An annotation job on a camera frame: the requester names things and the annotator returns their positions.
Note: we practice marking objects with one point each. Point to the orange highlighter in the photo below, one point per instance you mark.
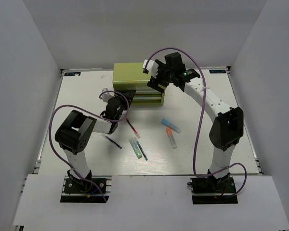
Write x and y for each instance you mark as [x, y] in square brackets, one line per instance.
[171, 137]

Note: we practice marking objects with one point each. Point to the green highlighter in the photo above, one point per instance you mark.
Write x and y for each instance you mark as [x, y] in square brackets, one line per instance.
[135, 148]

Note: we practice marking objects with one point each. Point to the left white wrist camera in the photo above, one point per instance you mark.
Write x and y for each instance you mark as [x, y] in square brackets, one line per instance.
[106, 95]

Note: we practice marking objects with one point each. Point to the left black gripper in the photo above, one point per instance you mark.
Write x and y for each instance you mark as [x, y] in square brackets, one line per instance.
[129, 94]

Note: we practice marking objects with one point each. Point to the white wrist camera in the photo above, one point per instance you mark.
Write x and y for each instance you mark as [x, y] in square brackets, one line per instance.
[106, 95]
[150, 67]

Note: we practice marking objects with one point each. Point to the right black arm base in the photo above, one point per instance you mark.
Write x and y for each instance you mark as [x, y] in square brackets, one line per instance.
[206, 191]

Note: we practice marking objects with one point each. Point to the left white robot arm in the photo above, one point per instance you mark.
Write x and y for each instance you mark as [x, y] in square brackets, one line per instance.
[74, 133]

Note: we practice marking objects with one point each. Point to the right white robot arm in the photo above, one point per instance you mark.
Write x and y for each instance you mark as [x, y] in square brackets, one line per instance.
[227, 122]

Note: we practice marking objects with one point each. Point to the right blue corner label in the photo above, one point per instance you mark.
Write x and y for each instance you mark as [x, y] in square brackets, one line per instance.
[217, 71]

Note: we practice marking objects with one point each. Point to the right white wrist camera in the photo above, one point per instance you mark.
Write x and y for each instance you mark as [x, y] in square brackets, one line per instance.
[150, 67]

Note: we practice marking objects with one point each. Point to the blue corner label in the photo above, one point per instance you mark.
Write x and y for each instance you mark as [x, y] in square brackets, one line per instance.
[72, 74]
[217, 71]

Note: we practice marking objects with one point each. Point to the green metal tool chest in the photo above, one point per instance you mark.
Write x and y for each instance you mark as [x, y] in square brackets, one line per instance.
[130, 76]

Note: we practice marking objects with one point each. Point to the green gel pen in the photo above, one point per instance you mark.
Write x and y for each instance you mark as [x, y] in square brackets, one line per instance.
[140, 148]

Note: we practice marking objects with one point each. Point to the left blue corner label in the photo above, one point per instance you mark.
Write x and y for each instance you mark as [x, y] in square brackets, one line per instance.
[72, 74]

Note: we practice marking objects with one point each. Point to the purple gel pen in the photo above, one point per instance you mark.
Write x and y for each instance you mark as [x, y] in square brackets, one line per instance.
[113, 142]

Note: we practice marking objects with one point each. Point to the blue highlighter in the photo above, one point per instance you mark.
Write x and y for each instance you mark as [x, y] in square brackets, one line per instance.
[170, 125]

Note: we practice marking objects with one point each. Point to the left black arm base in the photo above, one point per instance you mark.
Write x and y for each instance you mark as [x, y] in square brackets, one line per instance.
[73, 192]

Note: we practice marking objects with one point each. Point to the red gel pen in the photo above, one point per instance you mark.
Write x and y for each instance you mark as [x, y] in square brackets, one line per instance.
[134, 130]

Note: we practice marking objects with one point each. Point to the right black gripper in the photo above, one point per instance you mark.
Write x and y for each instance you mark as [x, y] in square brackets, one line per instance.
[154, 84]

